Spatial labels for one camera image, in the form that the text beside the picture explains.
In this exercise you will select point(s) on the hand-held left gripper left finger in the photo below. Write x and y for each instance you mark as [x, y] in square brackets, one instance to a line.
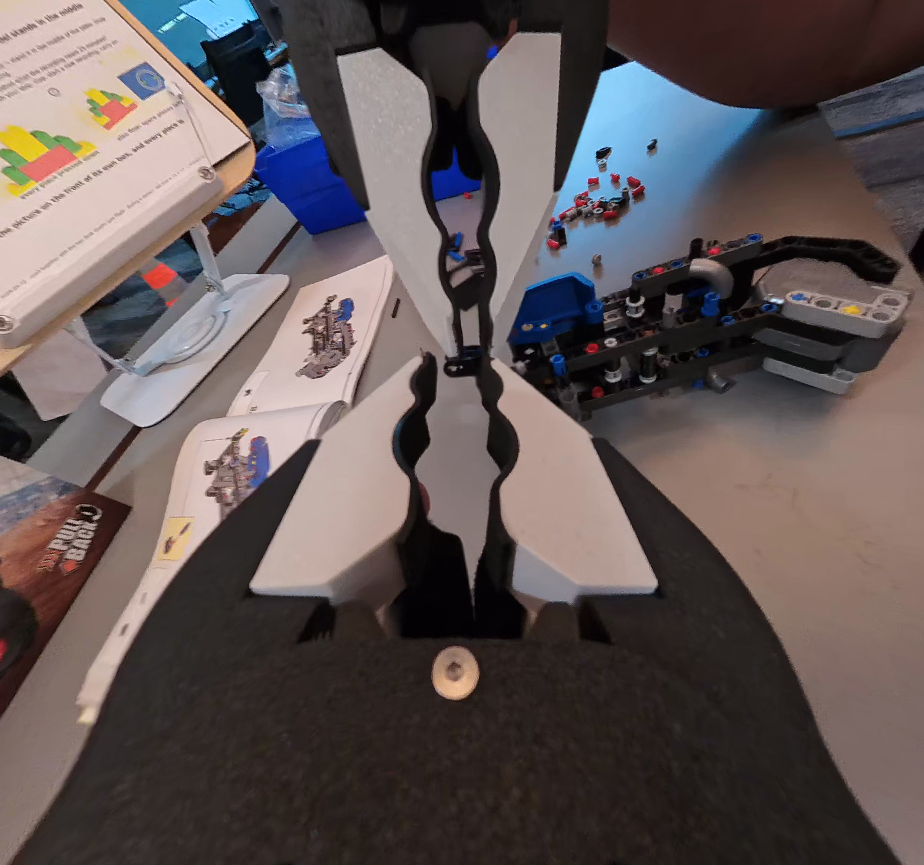
[346, 518]

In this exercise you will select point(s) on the lego instruction booklet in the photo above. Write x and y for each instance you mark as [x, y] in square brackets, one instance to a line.
[310, 345]

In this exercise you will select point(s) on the lego set box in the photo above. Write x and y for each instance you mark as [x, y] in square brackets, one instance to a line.
[50, 576]

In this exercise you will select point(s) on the clear plastic bag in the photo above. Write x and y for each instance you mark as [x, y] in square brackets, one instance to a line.
[289, 107]

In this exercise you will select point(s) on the pile of red lego pins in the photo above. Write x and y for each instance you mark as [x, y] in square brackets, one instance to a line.
[599, 204]

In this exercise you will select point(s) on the laminated instruction sheet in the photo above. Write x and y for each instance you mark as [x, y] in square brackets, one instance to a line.
[94, 179]

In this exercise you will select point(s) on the small black lego connector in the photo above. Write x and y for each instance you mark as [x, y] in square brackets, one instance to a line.
[462, 361]

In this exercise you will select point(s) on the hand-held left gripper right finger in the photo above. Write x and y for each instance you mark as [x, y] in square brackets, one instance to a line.
[570, 518]

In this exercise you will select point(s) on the black office chair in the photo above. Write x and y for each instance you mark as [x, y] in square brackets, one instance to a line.
[234, 71]

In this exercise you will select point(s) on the partly built lego vehicle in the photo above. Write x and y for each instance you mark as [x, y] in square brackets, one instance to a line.
[722, 331]

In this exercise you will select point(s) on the person's right forearm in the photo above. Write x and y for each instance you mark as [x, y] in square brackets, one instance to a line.
[758, 13]

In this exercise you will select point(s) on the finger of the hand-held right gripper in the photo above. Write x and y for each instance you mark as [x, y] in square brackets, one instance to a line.
[527, 128]
[390, 157]

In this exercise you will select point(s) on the blue plastic bin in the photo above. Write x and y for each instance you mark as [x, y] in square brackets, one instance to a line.
[310, 186]

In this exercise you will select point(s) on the white stand base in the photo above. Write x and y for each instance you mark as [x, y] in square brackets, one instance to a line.
[238, 316]

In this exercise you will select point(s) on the wooden document board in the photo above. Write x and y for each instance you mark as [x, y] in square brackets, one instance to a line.
[231, 172]

